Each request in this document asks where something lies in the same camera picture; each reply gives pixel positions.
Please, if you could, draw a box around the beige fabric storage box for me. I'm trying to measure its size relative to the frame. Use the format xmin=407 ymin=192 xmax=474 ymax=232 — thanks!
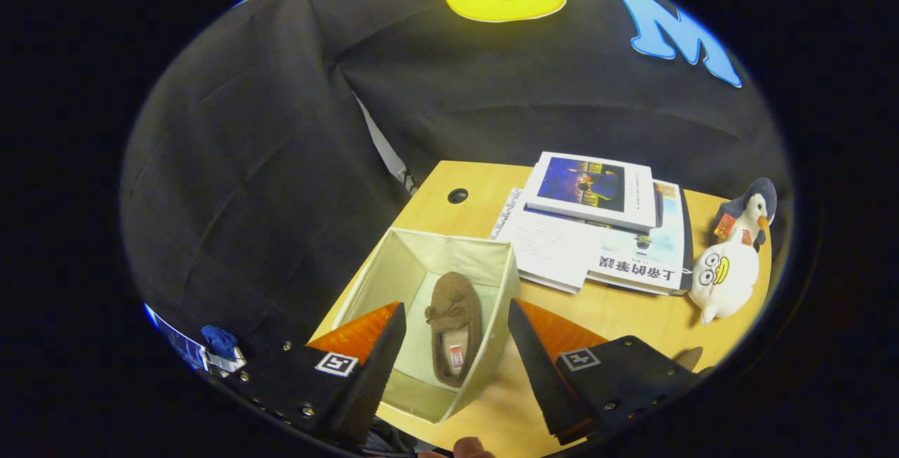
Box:
xmin=330 ymin=228 xmax=522 ymax=425

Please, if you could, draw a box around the white titled book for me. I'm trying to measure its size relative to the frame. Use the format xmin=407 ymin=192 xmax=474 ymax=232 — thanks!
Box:
xmin=586 ymin=181 xmax=685 ymax=296

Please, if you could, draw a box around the blue picture cover book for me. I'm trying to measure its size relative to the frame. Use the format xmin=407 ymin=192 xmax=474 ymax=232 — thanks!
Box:
xmin=523 ymin=152 xmax=658 ymax=234

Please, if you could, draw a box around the grey penguin plush toy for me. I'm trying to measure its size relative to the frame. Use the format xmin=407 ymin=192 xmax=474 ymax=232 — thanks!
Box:
xmin=713 ymin=177 xmax=779 ymax=248

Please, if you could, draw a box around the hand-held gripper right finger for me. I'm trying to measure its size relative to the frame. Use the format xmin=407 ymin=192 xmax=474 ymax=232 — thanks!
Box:
xmin=507 ymin=298 xmax=710 ymax=445

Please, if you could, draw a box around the blue white printed board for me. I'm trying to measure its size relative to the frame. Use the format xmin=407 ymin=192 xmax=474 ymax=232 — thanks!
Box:
xmin=144 ymin=302 xmax=204 ymax=369

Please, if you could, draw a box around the blue crumpled cloth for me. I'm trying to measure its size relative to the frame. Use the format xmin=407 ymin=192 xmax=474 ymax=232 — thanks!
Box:
xmin=201 ymin=325 xmax=239 ymax=360

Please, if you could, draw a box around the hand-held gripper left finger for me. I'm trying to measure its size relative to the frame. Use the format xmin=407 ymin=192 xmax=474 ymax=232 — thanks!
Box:
xmin=225 ymin=301 xmax=408 ymax=445

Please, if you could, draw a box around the white duck plush toy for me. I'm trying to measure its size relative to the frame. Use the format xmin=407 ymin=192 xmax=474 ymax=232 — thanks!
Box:
xmin=688 ymin=242 xmax=761 ymax=325

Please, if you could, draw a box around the white text cover book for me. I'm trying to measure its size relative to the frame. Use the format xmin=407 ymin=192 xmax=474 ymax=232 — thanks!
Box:
xmin=492 ymin=188 xmax=598 ymax=295

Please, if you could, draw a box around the black backdrop cloth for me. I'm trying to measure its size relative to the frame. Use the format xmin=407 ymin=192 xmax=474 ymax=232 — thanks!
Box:
xmin=119 ymin=0 xmax=787 ymax=367

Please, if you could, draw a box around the black book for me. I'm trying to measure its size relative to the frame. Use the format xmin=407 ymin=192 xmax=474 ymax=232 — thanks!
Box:
xmin=674 ymin=188 xmax=696 ymax=297

